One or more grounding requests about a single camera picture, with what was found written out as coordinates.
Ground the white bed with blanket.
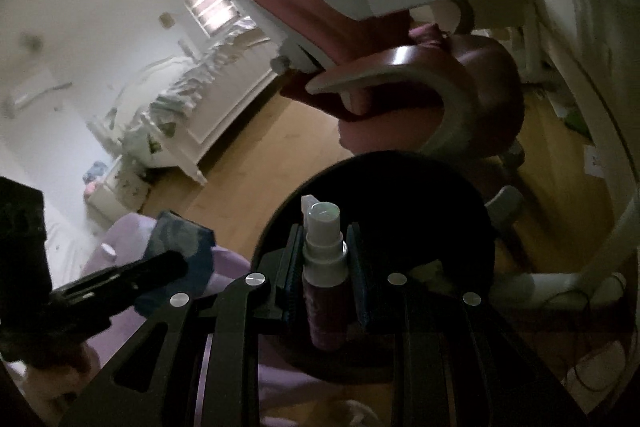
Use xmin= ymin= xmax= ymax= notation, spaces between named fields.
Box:
xmin=87 ymin=24 xmax=282 ymax=186

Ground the person's left forearm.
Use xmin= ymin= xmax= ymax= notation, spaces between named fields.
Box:
xmin=20 ymin=342 xmax=103 ymax=413

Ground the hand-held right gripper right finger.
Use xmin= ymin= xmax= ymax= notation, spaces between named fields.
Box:
xmin=347 ymin=222 xmax=591 ymax=427

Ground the white nightstand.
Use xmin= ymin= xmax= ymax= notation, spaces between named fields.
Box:
xmin=87 ymin=156 xmax=151 ymax=224

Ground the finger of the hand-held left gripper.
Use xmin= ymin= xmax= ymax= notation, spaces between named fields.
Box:
xmin=106 ymin=251 xmax=190 ymax=304

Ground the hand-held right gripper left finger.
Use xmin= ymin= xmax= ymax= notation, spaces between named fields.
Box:
xmin=60 ymin=222 xmax=306 ymax=427

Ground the blue cloth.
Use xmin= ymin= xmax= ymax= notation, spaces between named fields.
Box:
xmin=134 ymin=211 xmax=217 ymax=318

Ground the grey ruffled bedspread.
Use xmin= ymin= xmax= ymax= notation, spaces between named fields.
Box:
xmin=120 ymin=17 xmax=267 ymax=158

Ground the pink spray bottle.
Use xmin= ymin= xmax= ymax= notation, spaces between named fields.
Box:
xmin=300 ymin=194 xmax=349 ymax=351

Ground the green item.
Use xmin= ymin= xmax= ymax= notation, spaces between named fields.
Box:
xmin=561 ymin=107 xmax=594 ymax=134

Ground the pink swivel chair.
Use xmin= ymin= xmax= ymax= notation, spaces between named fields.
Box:
xmin=235 ymin=0 xmax=527 ymax=228

